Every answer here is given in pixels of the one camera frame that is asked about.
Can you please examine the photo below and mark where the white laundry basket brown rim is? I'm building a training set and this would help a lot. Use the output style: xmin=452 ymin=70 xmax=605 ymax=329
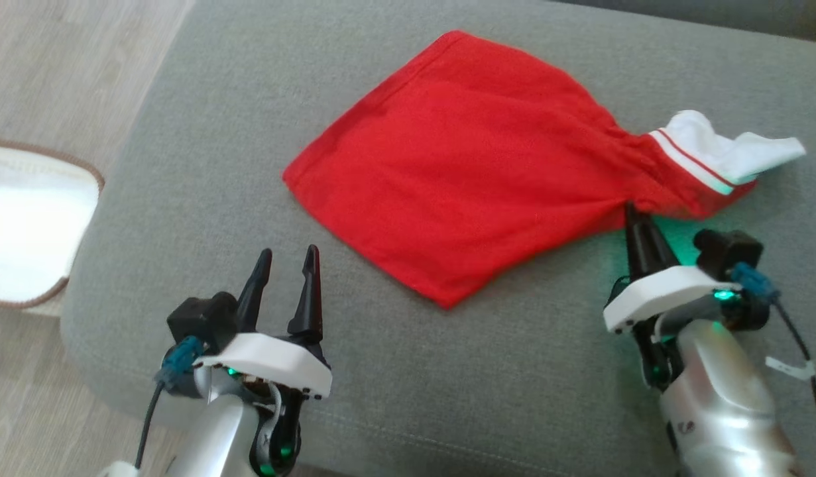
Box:
xmin=0 ymin=138 xmax=105 ymax=317

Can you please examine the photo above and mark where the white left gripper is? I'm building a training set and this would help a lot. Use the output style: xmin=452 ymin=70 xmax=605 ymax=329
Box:
xmin=194 ymin=244 xmax=334 ymax=400

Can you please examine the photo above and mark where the black left camera cable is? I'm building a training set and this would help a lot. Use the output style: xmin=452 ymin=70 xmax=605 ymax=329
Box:
xmin=135 ymin=336 xmax=207 ymax=471

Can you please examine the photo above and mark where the red and white striped t-shirt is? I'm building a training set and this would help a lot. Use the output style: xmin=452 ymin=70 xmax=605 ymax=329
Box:
xmin=282 ymin=30 xmax=808 ymax=310

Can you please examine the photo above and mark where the grey fabric sofa seat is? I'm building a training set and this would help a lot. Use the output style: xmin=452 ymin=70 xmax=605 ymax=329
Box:
xmin=60 ymin=0 xmax=816 ymax=477

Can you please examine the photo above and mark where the grey sofa back cushion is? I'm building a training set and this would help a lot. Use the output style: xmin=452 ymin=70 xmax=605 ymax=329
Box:
xmin=554 ymin=0 xmax=816 ymax=42

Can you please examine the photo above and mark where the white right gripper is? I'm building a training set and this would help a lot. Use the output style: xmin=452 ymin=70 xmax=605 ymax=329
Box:
xmin=603 ymin=203 xmax=744 ymax=335

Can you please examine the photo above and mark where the white cable tag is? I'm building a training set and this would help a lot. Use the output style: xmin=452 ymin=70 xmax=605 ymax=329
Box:
xmin=766 ymin=356 xmax=816 ymax=382

